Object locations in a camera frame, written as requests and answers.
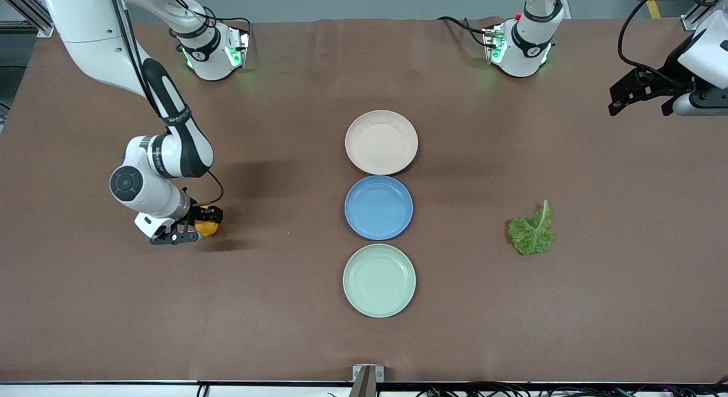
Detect white table edge rail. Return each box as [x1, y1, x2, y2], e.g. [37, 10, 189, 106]
[0, 380, 728, 397]

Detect aluminium frame profile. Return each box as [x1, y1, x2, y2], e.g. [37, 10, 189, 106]
[0, 0, 57, 38]
[681, 0, 728, 31]

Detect beige round plate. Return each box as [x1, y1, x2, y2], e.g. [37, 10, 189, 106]
[345, 110, 419, 176]

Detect grey metal camera bracket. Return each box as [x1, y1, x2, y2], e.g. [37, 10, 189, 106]
[349, 365, 384, 397]

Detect black left base cable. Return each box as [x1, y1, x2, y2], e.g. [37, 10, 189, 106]
[437, 16, 497, 48]

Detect black right base cable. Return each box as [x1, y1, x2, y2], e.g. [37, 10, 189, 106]
[208, 13, 254, 35]

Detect metal base connector plate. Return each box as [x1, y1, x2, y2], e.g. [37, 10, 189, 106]
[482, 23, 508, 65]
[225, 28, 251, 69]

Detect blue round plate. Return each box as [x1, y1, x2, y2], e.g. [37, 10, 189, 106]
[344, 175, 414, 241]

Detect green lettuce leaf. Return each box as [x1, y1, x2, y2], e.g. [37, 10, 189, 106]
[507, 200, 557, 256]

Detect metal left base connector plate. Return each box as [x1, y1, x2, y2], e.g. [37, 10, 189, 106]
[482, 23, 508, 65]

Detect black base cable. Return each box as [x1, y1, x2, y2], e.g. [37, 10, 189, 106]
[208, 13, 254, 35]
[437, 16, 497, 48]

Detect light green round plate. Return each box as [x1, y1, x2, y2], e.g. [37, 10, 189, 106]
[342, 243, 417, 319]

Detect metal right base connector plate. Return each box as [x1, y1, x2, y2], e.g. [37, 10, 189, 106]
[225, 28, 251, 69]

